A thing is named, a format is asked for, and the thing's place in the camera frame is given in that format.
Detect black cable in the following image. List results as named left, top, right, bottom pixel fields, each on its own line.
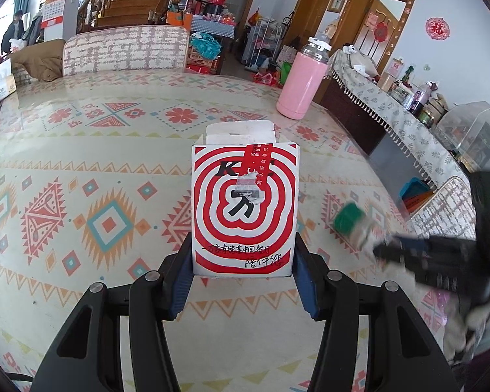
left=2, top=372, right=37, bottom=392

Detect red shopping basket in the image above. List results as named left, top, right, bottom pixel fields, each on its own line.
left=250, top=71, right=283, bottom=87

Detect brown coat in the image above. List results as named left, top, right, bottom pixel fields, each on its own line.
left=9, top=39, right=67, bottom=83

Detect teal bag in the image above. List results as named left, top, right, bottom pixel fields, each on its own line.
left=189, top=32, right=222, bottom=60

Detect wooden door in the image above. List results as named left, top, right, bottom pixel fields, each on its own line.
left=346, top=0, right=418, bottom=67
left=293, top=0, right=339, bottom=50

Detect green block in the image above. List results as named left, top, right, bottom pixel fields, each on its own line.
left=333, top=202, right=386, bottom=254

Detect dark wooden sideboard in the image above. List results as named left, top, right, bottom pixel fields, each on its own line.
left=320, top=77, right=388, bottom=156

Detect person's right hand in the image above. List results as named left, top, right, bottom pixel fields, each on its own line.
left=445, top=294, right=490, bottom=361

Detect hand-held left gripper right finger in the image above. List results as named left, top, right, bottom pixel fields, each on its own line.
left=294, top=231, right=460, bottom=392

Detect checkered cloth side table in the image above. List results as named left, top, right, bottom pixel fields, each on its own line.
left=189, top=15, right=236, bottom=36

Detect patterned chair back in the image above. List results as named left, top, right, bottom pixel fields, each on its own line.
left=62, top=24, right=190, bottom=77

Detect tissue box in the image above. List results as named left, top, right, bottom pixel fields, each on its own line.
left=0, top=58, right=18, bottom=107

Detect red door ornament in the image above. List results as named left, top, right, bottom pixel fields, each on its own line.
left=365, top=11, right=389, bottom=44

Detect red wall calendar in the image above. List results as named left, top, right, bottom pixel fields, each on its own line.
left=40, top=0, right=73, bottom=30

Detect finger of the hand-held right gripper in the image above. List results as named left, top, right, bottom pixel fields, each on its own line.
left=371, top=234, right=481, bottom=293

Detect pink thermos bottle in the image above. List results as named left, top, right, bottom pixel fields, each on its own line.
left=275, top=37, right=332, bottom=121

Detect red white paper box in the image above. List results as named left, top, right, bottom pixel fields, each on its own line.
left=191, top=122, right=301, bottom=279

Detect chair with patterned cushion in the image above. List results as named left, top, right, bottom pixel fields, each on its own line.
left=405, top=175, right=480, bottom=242

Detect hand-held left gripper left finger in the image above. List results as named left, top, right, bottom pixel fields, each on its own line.
left=29, top=233, right=194, bottom=392

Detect teal orange basket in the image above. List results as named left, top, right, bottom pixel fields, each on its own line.
left=399, top=177, right=436, bottom=214

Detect white wire rack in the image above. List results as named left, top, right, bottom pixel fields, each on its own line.
left=244, top=18, right=287, bottom=71

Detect leaf print sideboard cloth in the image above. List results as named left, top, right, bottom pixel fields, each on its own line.
left=328, top=48, right=476, bottom=186

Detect red paper-cut wall decoration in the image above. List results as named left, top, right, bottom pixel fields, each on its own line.
left=425, top=17, right=448, bottom=41

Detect mesh food cover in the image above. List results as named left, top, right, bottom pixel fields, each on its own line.
left=434, top=101, right=490, bottom=161

